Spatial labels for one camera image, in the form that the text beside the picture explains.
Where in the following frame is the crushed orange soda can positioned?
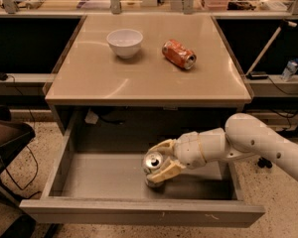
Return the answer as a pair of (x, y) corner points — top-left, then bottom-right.
(162, 39), (197, 70)

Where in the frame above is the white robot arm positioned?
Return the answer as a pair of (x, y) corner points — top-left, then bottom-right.
(143, 113), (298, 187)

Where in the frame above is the beige top cabinet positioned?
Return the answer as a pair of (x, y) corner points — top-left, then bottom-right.
(41, 13), (254, 136)

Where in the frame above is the black floor cable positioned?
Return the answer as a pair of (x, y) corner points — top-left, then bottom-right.
(3, 74), (43, 200)

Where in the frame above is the green white 7up can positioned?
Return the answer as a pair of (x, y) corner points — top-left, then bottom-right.
(142, 152), (164, 188)

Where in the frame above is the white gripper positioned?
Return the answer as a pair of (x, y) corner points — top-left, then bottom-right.
(147, 132), (207, 183)

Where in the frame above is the white stick with black tip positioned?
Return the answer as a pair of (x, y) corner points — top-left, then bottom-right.
(245, 20), (297, 76)

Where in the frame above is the white bowl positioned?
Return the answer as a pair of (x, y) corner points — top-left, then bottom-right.
(106, 29), (143, 59)

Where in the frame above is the open grey top drawer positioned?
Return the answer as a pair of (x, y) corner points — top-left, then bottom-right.
(21, 108), (264, 227)

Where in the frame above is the brown office chair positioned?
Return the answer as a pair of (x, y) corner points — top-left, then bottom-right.
(0, 105), (35, 205)

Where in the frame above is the black device on shelf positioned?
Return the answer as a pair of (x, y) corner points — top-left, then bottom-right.
(247, 71), (268, 80)

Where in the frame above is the small blue white carton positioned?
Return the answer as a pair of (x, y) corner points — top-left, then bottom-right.
(281, 59), (298, 81)

